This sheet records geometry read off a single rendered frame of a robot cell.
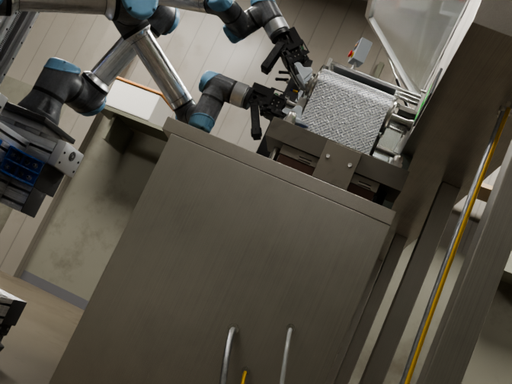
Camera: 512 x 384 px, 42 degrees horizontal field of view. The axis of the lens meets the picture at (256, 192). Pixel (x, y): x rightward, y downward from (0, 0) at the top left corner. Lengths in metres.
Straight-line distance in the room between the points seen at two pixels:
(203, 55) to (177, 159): 4.33
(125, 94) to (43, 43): 1.43
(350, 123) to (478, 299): 0.97
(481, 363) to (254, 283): 3.67
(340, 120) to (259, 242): 0.54
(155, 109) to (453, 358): 4.49
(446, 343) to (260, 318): 0.62
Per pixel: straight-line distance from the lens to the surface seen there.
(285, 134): 1.86
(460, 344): 1.23
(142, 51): 2.17
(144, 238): 1.78
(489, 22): 1.31
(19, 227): 6.06
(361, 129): 2.08
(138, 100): 5.53
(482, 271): 1.25
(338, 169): 1.81
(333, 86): 2.12
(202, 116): 2.07
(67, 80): 2.46
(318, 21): 6.05
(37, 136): 2.37
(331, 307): 1.72
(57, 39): 6.73
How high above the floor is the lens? 0.50
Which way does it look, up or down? 10 degrees up
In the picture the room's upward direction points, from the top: 25 degrees clockwise
